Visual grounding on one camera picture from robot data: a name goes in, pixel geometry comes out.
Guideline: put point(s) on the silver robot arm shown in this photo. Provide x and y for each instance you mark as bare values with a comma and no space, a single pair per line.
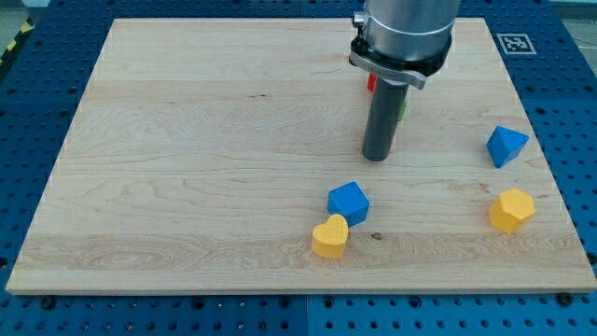
403,41

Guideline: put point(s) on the red circle block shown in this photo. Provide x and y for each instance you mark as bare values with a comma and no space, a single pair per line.
371,82

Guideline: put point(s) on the green star block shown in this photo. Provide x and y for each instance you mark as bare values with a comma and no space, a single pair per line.
403,111

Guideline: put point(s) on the blue cube block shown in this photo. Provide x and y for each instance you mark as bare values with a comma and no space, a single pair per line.
349,201

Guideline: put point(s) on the yellow heart block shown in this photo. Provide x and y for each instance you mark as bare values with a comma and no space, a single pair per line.
329,239

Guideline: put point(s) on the wooden board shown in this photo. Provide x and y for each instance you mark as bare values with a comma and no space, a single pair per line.
202,152

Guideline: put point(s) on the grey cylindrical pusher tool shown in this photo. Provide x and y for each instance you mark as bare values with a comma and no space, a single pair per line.
384,114

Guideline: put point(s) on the blue triangle block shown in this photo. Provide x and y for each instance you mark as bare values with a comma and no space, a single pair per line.
504,145

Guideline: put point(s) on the yellow hexagon block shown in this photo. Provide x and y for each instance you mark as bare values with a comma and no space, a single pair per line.
511,210

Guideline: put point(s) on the white fiducial marker tag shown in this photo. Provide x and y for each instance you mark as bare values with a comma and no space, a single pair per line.
516,44

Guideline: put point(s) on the yellow black hazard tape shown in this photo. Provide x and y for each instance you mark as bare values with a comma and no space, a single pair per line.
15,46

